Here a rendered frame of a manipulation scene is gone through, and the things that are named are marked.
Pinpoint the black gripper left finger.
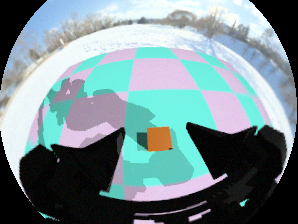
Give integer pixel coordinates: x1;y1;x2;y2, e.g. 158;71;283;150
51;128;125;193

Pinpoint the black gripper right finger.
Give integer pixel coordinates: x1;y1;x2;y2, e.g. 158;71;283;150
185;123;257;180

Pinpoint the orange block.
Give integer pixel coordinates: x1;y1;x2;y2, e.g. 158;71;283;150
146;127;173;152

